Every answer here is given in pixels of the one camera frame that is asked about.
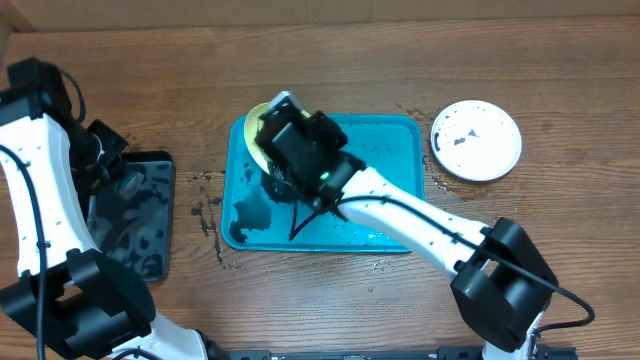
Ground black water tray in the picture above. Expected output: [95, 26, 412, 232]
[86, 151, 175, 282]

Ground white plate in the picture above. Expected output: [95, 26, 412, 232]
[430, 100, 522, 182]

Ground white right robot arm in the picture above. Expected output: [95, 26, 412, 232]
[244, 100, 596, 359]

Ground yellow-rimmed plate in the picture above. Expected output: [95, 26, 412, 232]
[243, 101, 311, 176]

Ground dark green sponge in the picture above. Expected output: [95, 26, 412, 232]
[116, 171, 145, 198]

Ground blue plastic tray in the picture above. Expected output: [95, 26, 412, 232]
[220, 114, 424, 253]

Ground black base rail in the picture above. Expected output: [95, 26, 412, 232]
[224, 345, 579, 360]

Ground cardboard backdrop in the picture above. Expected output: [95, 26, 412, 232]
[1, 0, 639, 32]

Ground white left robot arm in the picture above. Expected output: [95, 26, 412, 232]
[1, 58, 223, 359]

